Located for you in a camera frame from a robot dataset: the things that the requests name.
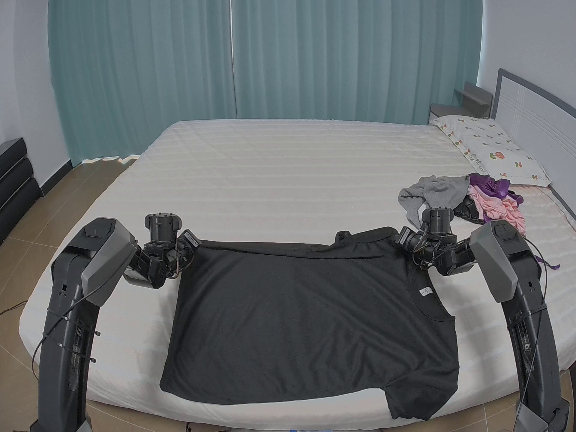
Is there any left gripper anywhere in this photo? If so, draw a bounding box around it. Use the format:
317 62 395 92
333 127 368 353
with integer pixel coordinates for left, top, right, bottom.
175 228 202 265

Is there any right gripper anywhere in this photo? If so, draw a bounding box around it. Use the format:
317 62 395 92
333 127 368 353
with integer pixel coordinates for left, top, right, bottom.
395 226 427 254

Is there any black T-shirt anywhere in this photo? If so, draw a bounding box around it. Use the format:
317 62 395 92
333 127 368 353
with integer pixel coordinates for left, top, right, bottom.
160 226 460 422

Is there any pile of clothes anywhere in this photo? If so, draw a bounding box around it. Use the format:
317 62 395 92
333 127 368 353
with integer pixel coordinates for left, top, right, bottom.
454 174 563 273

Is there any bed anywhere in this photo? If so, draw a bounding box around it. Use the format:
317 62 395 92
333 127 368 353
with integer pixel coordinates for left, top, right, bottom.
18 68 576 423

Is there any grey garment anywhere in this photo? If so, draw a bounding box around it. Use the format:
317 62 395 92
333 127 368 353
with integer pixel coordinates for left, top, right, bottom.
398 175 471 227

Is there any white printed pillow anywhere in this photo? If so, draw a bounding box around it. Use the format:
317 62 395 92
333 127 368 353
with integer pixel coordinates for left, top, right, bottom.
430 114 554 187

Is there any grey bedside table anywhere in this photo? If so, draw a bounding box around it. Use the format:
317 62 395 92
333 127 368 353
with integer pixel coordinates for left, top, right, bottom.
430 83 492 119

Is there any black chest of drawers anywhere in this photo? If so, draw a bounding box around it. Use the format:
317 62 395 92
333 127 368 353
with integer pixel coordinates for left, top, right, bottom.
0 137 41 242

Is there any blue-green curtain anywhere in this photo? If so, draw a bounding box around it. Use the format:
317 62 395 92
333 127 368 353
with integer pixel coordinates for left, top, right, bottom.
47 0 237 166
229 0 482 125

